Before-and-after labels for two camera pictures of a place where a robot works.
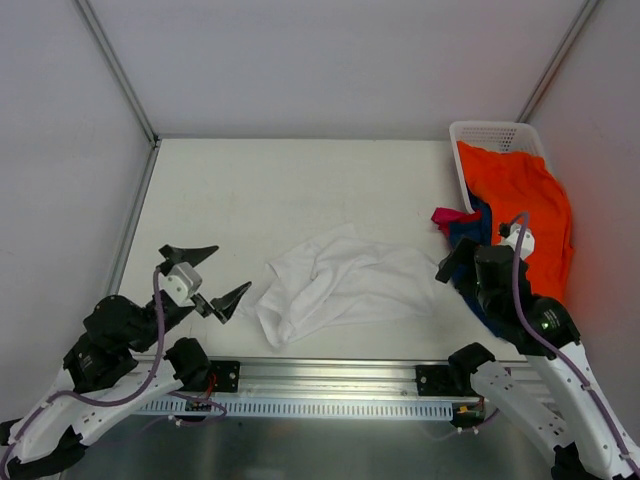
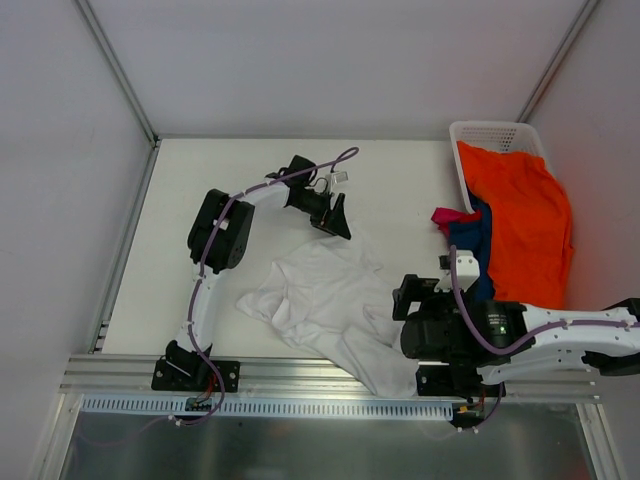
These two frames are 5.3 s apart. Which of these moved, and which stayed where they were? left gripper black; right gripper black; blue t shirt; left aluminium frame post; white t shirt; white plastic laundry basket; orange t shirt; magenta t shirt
Moved: white t shirt; left gripper black; right gripper black
Stayed: white plastic laundry basket; left aluminium frame post; blue t shirt; orange t shirt; magenta t shirt
